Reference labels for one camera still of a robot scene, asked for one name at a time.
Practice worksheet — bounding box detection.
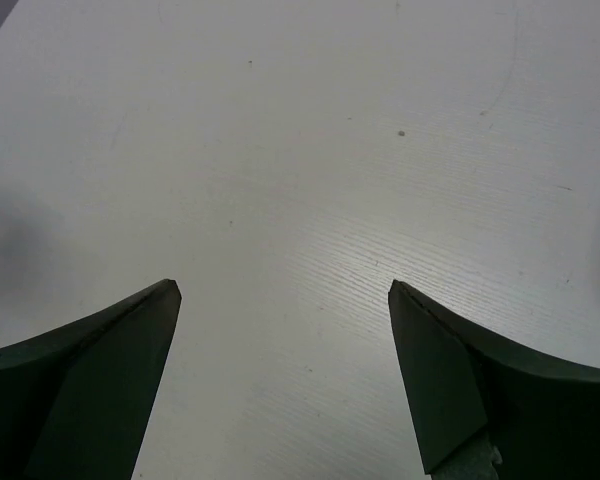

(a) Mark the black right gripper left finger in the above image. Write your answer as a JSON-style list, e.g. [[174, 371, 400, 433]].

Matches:
[[0, 279, 182, 479]]

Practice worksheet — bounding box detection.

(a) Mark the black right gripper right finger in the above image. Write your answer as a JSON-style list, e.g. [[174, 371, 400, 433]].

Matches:
[[388, 281, 600, 479]]

